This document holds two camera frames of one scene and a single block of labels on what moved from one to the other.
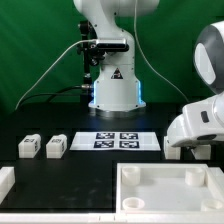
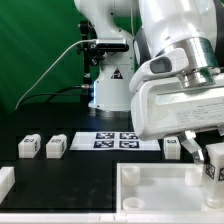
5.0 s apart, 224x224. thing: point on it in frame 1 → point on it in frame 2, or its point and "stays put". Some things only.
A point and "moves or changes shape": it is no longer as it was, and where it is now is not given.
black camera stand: x=92 y=54 stays put
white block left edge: x=7 y=180 stays put
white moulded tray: x=169 y=188 stays put
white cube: x=203 y=152 moves or changes shape
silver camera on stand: x=112 y=45 stays put
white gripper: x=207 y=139 → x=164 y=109
